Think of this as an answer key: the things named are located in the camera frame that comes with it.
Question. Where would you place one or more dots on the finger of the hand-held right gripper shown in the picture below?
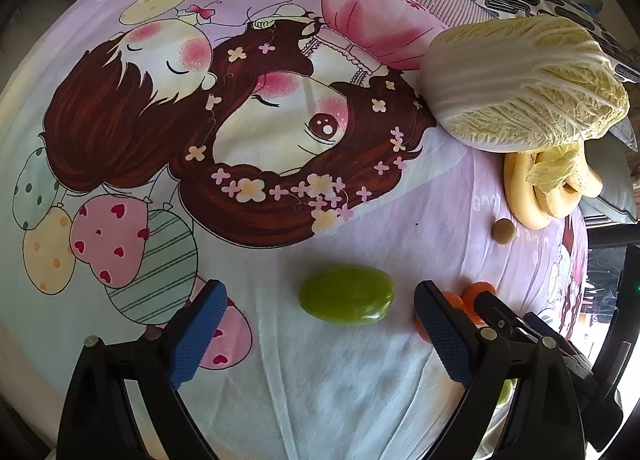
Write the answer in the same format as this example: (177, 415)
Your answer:
(500, 312)

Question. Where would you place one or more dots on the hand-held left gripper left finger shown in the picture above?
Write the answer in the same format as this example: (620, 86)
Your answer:
(197, 330)

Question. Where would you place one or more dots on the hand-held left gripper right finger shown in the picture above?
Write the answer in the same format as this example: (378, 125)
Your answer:
(445, 335)

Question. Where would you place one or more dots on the green mango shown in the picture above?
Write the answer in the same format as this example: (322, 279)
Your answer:
(347, 296)

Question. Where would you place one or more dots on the orange tangerine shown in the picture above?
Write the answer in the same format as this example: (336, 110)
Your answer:
(425, 315)
(480, 297)

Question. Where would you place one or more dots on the small green apple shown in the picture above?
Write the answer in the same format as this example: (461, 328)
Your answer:
(505, 392)

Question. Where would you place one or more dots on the brown longan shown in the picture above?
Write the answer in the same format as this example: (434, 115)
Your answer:
(503, 231)

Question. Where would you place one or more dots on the printed cartoon blanket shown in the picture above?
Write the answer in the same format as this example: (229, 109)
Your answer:
(300, 390)

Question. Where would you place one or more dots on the grey cushion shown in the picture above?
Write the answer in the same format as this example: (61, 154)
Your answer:
(617, 175)

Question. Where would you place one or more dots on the napa cabbage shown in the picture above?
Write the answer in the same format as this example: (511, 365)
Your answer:
(525, 90)

